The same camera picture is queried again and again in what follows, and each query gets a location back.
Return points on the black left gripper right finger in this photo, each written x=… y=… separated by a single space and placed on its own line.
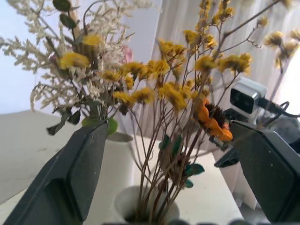
x=269 y=168

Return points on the white camera on arm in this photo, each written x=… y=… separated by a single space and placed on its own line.
x=248 y=91

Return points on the cream dried flower bouquet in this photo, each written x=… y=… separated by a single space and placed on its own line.
x=54 y=93

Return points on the white ceramic vase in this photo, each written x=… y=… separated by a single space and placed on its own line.
x=122 y=201
x=117 y=161

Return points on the yellow dried flower bouquet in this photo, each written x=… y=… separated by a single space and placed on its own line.
x=173 y=93

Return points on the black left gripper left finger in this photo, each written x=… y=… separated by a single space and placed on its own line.
x=58 y=182

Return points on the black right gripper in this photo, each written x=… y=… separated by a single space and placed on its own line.
x=236 y=116

